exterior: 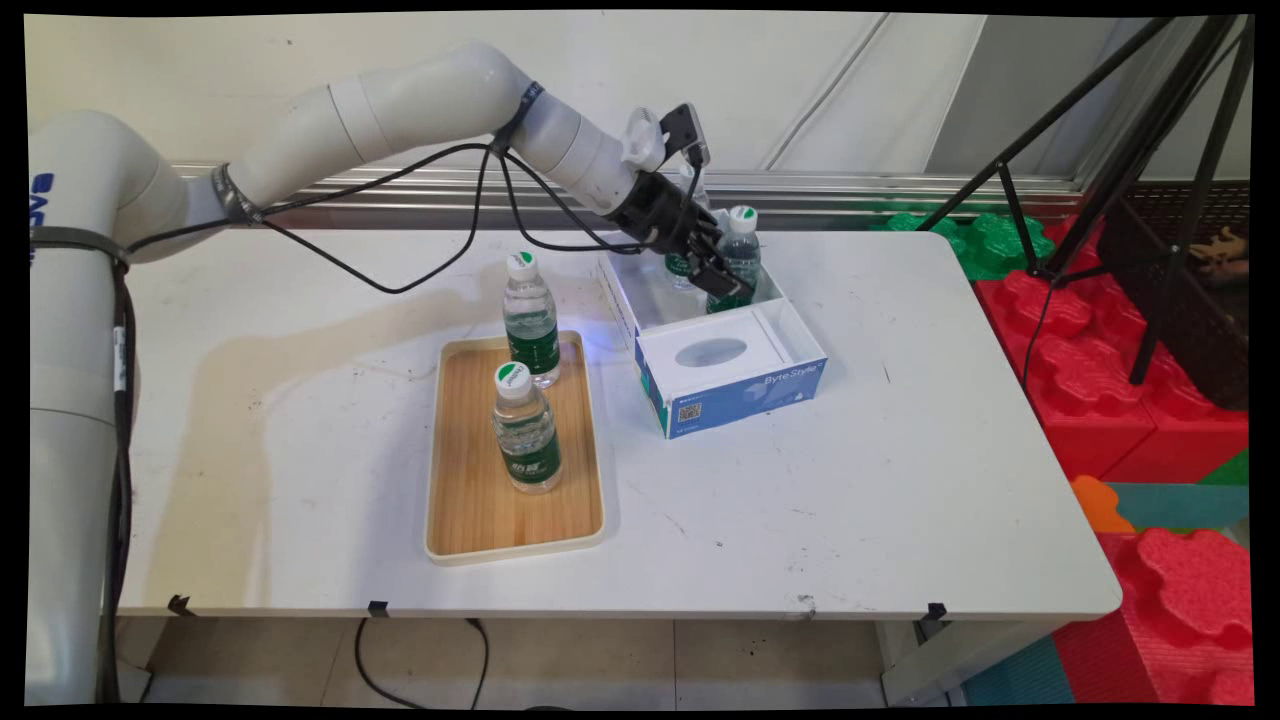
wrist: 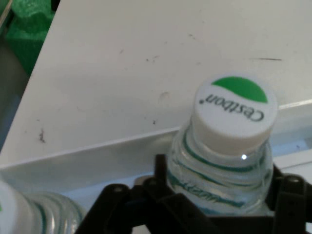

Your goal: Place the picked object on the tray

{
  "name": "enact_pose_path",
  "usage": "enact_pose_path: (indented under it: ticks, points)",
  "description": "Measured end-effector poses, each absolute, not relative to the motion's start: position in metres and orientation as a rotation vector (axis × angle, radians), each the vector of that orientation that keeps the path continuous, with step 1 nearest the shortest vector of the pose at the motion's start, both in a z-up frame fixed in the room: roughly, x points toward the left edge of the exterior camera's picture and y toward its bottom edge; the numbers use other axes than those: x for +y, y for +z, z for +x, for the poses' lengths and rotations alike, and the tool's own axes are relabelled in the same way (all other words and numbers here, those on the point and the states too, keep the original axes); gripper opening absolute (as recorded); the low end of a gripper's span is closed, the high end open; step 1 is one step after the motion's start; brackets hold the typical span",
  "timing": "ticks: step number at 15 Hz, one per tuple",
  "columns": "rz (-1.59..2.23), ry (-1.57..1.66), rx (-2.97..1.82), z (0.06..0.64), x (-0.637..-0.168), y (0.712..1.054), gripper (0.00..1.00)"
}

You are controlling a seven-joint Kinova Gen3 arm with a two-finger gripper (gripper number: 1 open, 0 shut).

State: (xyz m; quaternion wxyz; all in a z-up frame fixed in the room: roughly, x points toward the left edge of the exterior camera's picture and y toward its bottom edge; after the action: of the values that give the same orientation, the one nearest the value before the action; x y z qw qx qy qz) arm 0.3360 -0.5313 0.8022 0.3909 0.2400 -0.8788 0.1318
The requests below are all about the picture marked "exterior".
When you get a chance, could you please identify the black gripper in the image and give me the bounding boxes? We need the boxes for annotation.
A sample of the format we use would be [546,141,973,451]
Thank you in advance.
[603,172,750,302]

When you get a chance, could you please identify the green label water bottle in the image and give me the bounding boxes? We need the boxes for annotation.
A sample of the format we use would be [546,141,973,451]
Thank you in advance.
[501,250,563,391]
[706,206,766,316]
[665,160,713,293]
[490,361,564,496]

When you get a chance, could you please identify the white blue cardboard box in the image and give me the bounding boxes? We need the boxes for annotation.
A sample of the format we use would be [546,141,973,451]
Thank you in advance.
[597,225,830,441]

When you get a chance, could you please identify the green foam block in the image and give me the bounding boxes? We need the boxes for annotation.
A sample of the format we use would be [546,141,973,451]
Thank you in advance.
[870,205,1056,283]

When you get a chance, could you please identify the bamboo wooden tray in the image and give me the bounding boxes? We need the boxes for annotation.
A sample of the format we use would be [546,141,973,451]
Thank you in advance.
[424,330,607,567]

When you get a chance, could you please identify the red foam block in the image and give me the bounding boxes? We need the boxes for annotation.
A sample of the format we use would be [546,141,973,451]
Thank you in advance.
[1050,528,1256,706]
[975,215,1251,486]

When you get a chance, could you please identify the orange foam piece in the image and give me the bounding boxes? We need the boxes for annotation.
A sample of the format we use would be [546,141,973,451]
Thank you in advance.
[1068,475,1136,536]

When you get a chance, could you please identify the black tripod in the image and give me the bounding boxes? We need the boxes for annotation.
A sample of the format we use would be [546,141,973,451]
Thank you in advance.
[915,15,1256,386]

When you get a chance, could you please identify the white table leg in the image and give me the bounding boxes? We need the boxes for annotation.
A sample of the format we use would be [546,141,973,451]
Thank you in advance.
[880,620,1061,706]

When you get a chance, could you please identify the dark mesh crate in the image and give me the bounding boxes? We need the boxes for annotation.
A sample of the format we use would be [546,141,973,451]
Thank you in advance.
[1098,185,1251,411]

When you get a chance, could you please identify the brown toy figure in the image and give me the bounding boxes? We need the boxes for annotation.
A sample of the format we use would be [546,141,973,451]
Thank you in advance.
[1190,228,1249,276]

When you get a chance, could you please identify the teal foam floor mat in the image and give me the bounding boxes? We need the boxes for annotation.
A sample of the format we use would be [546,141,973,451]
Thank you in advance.
[1105,483,1251,533]
[962,635,1076,707]

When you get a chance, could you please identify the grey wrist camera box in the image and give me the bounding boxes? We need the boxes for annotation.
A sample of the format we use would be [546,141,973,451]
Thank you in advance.
[625,103,713,171]

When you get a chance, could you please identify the aluminium wall rail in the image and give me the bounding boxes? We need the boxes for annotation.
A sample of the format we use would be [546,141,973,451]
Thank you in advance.
[170,162,1086,233]

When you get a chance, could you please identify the black cable strap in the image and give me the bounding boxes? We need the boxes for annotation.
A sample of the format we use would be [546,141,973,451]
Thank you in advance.
[490,80,546,156]

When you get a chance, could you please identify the thin black tripod cable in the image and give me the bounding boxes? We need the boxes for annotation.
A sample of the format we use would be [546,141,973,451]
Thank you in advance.
[1020,275,1061,391]

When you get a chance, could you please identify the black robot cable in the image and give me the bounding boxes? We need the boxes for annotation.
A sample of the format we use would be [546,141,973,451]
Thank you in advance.
[100,140,661,701]
[100,140,701,701]

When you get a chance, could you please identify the black floor cable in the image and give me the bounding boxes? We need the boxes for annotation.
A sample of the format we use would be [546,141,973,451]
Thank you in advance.
[355,618,491,711]

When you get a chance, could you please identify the dark cable band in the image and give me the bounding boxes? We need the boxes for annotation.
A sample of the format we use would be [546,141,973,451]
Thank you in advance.
[28,225,133,271]

